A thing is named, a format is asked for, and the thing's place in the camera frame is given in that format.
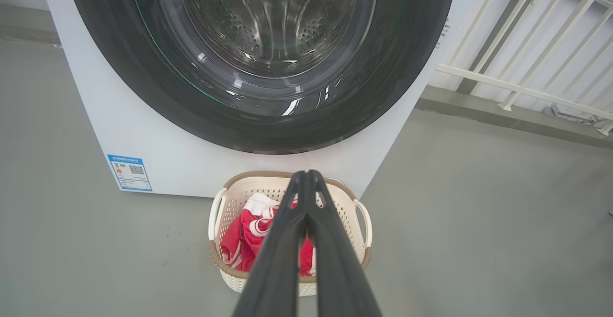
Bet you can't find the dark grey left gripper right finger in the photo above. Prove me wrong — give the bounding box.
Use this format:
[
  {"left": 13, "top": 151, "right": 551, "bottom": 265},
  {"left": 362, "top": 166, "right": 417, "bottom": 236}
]
[{"left": 306, "top": 169, "right": 384, "bottom": 317}]

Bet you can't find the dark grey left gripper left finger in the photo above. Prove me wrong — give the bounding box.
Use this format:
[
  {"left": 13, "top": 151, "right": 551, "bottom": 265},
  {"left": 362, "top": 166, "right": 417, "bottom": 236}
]
[{"left": 232, "top": 170, "right": 308, "bottom": 317}]

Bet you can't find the red and white garment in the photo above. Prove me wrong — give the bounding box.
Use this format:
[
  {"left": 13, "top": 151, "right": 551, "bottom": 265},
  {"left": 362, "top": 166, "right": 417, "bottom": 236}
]
[{"left": 220, "top": 192, "right": 317, "bottom": 277}]

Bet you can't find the washing machine door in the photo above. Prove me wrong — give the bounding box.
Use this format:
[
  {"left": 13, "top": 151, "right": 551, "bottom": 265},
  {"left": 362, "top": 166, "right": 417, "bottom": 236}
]
[{"left": 64, "top": 0, "right": 458, "bottom": 155}]

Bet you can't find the cream perforated basket brown rim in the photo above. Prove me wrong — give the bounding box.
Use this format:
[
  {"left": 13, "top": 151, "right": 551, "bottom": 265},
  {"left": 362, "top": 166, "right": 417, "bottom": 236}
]
[{"left": 208, "top": 170, "right": 373, "bottom": 297}]

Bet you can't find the white front-load washing machine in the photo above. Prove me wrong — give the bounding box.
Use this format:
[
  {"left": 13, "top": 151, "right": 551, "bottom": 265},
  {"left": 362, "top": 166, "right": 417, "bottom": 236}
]
[{"left": 38, "top": 0, "right": 487, "bottom": 199}]

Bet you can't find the steel washing machine drum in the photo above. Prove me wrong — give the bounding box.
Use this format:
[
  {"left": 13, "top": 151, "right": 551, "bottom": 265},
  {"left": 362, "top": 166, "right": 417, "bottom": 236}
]
[{"left": 157, "top": 0, "right": 379, "bottom": 79}]

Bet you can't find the blue energy label sticker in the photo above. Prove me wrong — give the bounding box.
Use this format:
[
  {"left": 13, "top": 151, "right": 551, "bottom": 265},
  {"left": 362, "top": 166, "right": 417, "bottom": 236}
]
[{"left": 107, "top": 154, "right": 153, "bottom": 192}]

